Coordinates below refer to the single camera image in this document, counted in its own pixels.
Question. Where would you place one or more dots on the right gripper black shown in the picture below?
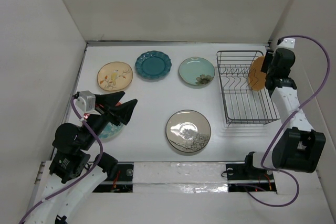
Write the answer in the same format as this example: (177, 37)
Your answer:
(268, 59)

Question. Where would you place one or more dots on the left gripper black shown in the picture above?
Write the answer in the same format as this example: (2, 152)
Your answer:
(122, 111)

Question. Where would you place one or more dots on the orange woven plate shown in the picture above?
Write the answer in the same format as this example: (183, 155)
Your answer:
(256, 78)

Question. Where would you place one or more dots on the white blue pattern plate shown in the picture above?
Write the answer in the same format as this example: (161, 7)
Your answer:
(110, 131)

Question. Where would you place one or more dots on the beige bird plate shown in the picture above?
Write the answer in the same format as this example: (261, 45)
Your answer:
(115, 76)

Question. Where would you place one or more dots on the dark teal scalloped plate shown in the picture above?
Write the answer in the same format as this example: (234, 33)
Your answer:
(153, 65)

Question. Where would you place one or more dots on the light blue flower plate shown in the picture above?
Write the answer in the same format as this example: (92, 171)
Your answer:
(196, 71)

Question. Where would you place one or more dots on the grey tree pattern plate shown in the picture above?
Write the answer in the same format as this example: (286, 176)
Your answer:
(188, 131)

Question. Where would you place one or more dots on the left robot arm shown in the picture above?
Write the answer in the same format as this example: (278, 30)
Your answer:
(80, 164)

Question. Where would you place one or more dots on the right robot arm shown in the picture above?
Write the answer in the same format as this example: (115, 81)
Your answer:
(298, 146)

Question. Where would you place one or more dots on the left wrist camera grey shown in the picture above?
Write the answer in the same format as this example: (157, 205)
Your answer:
(85, 101)

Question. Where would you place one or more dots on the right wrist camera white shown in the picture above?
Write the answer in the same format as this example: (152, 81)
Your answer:
(287, 43)

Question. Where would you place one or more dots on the black wire dish rack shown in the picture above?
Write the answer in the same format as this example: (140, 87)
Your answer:
(242, 104)

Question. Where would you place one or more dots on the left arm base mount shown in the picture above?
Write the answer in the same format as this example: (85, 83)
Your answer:
(121, 182)

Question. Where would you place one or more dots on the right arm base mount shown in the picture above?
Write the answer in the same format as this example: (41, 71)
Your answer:
(241, 178)

